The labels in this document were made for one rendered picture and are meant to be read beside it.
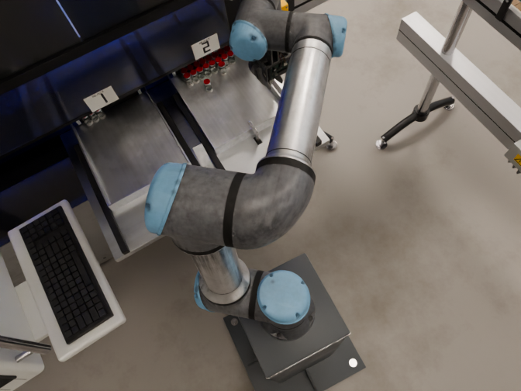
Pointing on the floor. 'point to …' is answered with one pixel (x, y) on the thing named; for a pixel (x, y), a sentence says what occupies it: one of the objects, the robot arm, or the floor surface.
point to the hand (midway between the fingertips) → (267, 80)
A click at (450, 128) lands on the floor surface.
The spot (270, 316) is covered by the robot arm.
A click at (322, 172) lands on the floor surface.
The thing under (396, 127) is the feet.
